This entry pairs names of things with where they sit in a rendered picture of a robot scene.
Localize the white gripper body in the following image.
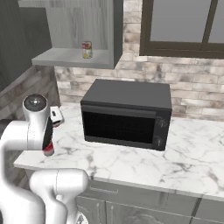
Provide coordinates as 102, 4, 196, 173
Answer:
49, 106, 65, 128

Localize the dark grey cabinet door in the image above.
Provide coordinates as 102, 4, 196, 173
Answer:
0, 0, 53, 92

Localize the black microwave door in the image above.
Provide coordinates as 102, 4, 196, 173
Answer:
80, 104, 158, 146

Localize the red and yellow can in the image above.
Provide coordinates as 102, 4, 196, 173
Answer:
81, 40, 94, 60

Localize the black microwave oven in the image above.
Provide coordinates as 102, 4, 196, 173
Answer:
80, 78, 173, 152

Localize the grey cupboard door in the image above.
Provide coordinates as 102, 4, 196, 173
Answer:
105, 200, 194, 224
74, 196, 108, 224

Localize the grey drawer front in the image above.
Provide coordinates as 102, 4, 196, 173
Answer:
193, 197, 224, 224
83, 178, 177, 212

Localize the dark brown framed window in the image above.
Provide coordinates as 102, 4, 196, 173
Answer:
139, 0, 224, 60

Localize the grey open wall cabinet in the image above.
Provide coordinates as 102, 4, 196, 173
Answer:
17, 0, 124, 70

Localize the grey drawer handle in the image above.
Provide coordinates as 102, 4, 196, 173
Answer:
88, 186, 120, 196

